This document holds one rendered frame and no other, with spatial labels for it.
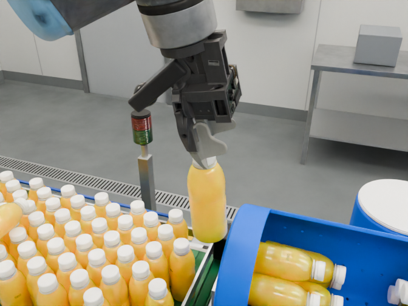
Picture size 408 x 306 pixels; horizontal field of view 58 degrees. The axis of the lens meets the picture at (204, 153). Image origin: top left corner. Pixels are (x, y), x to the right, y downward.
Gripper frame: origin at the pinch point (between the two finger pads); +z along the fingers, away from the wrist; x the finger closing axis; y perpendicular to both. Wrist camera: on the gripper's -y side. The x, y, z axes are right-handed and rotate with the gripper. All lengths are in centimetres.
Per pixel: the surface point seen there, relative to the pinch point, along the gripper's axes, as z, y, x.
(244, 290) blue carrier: 25.6, 4.6, -9.3
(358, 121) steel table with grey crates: 181, 33, 253
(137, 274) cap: 31.1, -21.6, -6.2
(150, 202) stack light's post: 52, -42, 33
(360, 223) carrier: 58, 27, 35
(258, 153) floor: 187, -53, 214
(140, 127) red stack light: 23, -38, 38
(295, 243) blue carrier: 41.1, 10.7, 13.2
